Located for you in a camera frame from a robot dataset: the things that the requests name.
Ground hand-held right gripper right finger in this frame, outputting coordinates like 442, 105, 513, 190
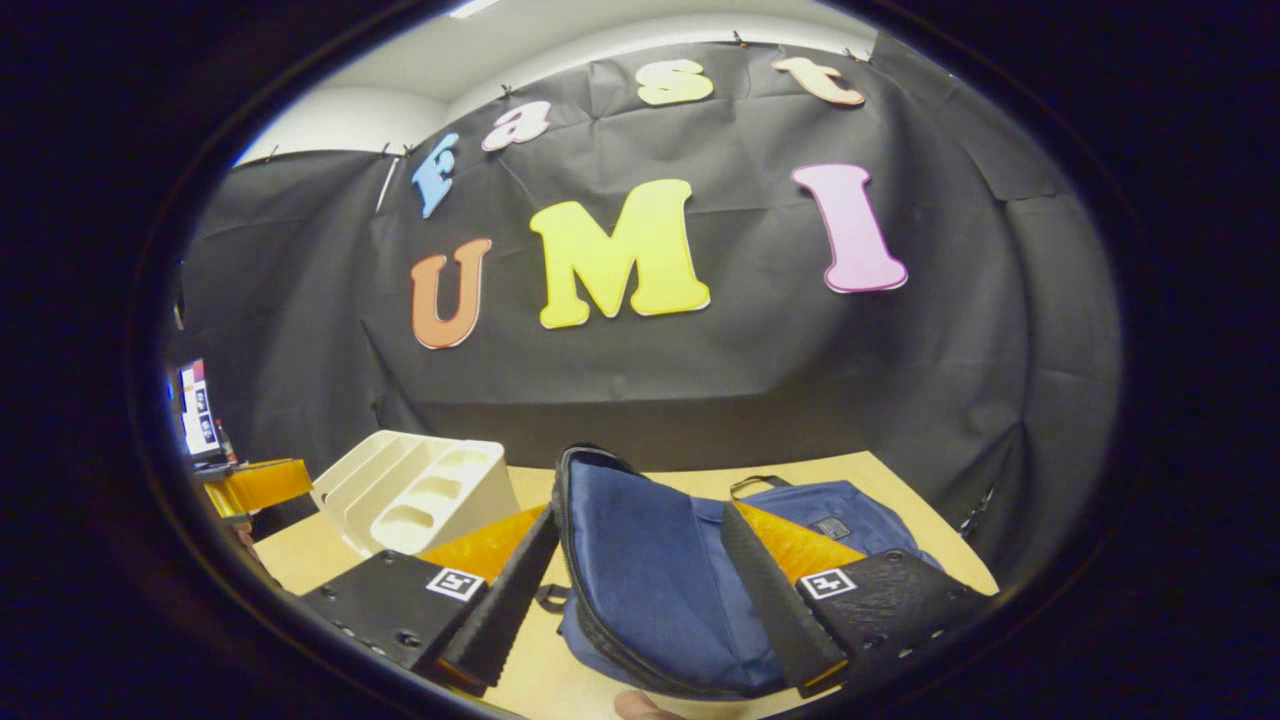
719, 500, 993, 699

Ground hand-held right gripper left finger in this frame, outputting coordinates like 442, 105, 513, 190
300, 503, 563, 699

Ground blue schoolbag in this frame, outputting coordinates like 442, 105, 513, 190
535, 442, 947, 703

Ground white plastic bookshelf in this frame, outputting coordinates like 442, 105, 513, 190
309, 429, 522, 558

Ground computer monitor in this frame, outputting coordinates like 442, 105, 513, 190
177, 357, 224, 460

